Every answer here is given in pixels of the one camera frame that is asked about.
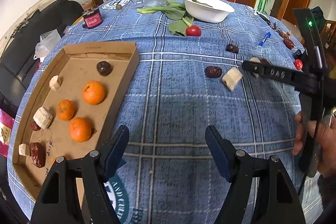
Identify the dark brown chestnut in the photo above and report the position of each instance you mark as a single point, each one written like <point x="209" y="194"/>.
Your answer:
<point x="104" y="68"/>

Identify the white yam chunk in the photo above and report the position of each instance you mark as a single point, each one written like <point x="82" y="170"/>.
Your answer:
<point x="254" y="59"/>
<point x="42" y="117"/>
<point x="25" y="149"/>
<point x="231" y="78"/>
<point x="55" y="82"/>

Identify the brown cardboard box tray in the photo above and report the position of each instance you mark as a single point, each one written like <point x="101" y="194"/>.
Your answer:
<point x="86" y="61"/>

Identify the small black box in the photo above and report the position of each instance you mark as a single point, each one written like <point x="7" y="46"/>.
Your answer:
<point x="299" y="53"/>

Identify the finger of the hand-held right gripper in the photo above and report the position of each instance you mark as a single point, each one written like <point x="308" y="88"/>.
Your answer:
<point x="252" y="67"/>

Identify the leafy green vegetable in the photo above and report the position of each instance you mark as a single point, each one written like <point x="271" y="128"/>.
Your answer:
<point x="177" y="15"/>

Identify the blue plaid tablecloth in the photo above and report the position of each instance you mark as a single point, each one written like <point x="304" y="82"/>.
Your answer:
<point x="170" y="108"/>

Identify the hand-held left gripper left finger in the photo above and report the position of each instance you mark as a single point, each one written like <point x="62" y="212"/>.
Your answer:
<point x="118" y="151"/>

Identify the person's right hand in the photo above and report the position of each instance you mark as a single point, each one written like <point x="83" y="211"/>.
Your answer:
<point x="328" y="150"/>

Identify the orange mandarin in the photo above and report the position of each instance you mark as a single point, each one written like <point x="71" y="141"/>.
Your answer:
<point x="94" y="92"/>
<point x="66" y="109"/>
<point x="80" y="129"/>

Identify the large red jujube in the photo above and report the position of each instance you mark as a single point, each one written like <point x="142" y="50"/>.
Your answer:
<point x="38" y="154"/>

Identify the small red tomato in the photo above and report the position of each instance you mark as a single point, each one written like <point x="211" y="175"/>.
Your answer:
<point x="298" y="64"/>

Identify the green leaf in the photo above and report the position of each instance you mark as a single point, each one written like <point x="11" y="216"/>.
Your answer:
<point x="200" y="2"/>

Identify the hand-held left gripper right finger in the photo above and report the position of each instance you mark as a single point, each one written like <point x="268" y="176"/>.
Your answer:
<point x="218" y="153"/>

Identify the blue pen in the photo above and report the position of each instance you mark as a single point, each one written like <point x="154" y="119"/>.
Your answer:
<point x="264" y="39"/>

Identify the dark red jujube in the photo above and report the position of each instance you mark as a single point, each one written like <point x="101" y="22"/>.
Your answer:
<point x="232" y="48"/>

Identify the clear plastic bag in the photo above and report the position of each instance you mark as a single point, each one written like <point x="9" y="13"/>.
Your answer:
<point x="46" y="43"/>

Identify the black sofa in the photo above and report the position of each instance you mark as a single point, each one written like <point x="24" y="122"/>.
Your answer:
<point x="52" y="19"/>

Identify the white bowl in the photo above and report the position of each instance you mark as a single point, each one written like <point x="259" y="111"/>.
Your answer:
<point x="207" y="12"/>

